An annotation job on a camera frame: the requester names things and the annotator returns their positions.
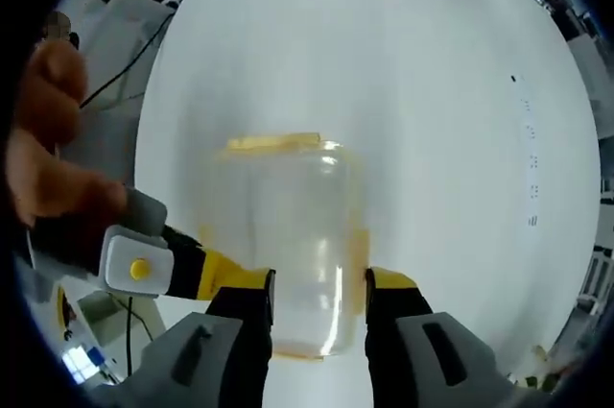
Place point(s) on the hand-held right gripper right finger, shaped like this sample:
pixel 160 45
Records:
pixel 422 360

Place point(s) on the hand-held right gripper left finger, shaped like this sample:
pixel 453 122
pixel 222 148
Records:
pixel 211 360

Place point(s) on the clear container with yellow buckles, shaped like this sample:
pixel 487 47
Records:
pixel 297 197

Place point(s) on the person's left hand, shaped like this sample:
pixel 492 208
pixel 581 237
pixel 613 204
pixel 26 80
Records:
pixel 53 177

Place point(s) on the white power strip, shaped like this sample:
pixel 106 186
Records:
pixel 530 153

